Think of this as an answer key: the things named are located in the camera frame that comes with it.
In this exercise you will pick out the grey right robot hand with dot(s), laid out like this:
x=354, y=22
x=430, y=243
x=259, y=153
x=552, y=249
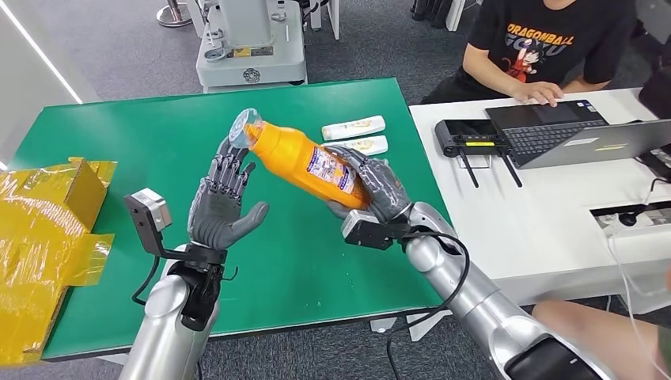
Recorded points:
x=385, y=191

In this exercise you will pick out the person's right hand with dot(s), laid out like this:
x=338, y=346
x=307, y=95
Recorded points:
x=537, y=93

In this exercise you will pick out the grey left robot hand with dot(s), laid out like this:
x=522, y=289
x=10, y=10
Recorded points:
x=215, y=217

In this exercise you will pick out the orange bottle with clear cap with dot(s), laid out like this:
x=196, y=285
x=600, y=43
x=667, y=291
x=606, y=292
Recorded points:
x=293, y=155

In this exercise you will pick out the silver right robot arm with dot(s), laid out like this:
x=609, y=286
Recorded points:
x=472, y=299

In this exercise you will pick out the white shampoo bottle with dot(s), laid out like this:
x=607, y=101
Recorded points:
x=372, y=146
x=351, y=128

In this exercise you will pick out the laptop with silver lid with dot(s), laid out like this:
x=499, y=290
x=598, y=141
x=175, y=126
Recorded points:
x=545, y=134

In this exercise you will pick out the person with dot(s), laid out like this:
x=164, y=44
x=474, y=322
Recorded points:
x=545, y=42

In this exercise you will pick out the black controller with antennas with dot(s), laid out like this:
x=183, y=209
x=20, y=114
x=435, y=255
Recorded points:
x=466, y=136

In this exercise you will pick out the black bulky object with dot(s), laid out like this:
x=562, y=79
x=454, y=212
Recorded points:
x=655, y=94

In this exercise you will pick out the black flat device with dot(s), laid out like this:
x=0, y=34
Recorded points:
x=658, y=162

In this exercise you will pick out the black plug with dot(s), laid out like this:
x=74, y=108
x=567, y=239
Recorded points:
x=627, y=218

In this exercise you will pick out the white machine base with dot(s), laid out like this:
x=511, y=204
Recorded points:
x=251, y=57

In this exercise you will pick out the yellow cardboard box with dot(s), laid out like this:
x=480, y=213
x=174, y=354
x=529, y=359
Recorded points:
x=36, y=236

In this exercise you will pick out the metal stanchion base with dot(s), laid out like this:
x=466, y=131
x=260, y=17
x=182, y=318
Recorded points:
x=173, y=18

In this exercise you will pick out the person's bare leg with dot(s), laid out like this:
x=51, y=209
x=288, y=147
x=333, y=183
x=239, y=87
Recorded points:
x=592, y=330

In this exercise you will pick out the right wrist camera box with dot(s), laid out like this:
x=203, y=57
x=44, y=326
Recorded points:
x=367, y=231

